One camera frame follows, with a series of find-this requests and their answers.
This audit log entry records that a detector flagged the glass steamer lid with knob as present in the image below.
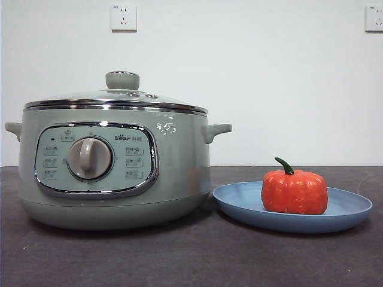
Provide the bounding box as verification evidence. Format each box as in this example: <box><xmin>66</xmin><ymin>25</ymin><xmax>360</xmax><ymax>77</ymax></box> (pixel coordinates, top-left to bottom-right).
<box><xmin>23</xmin><ymin>71</ymin><xmax>208</xmax><ymax>116</ymax></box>

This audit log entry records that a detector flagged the orange pumpkin with green stem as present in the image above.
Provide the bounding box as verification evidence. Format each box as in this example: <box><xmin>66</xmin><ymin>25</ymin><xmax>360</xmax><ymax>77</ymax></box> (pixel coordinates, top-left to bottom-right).
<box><xmin>261</xmin><ymin>157</ymin><xmax>329</xmax><ymax>215</ymax></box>

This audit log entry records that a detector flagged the pale green electric steamer pot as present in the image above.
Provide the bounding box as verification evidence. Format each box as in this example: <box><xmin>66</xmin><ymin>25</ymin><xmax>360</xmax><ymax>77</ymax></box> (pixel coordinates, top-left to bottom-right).
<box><xmin>5</xmin><ymin>107</ymin><xmax>233</xmax><ymax>231</ymax></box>

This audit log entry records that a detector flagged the blue round plate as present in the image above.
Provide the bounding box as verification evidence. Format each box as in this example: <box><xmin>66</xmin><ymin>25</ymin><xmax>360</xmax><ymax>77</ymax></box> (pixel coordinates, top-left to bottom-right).
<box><xmin>212</xmin><ymin>181</ymin><xmax>374</xmax><ymax>234</ymax></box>

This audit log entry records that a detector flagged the grey steamer dial knob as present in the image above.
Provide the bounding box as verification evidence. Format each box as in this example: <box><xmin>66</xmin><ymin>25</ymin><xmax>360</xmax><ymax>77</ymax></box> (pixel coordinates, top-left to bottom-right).
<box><xmin>66</xmin><ymin>137</ymin><xmax>115</xmax><ymax>181</ymax></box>

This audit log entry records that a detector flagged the white wall socket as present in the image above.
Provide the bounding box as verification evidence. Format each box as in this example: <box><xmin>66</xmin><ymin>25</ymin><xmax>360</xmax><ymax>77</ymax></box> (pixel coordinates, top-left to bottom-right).
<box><xmin>111</xmin><ymin>4</ymin><xmax>138</xmax><ymax>33</ymax></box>
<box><xmin>364</xmin><ymin>5</ymin><xmax>383</xmax><ymax>33</ymax></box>

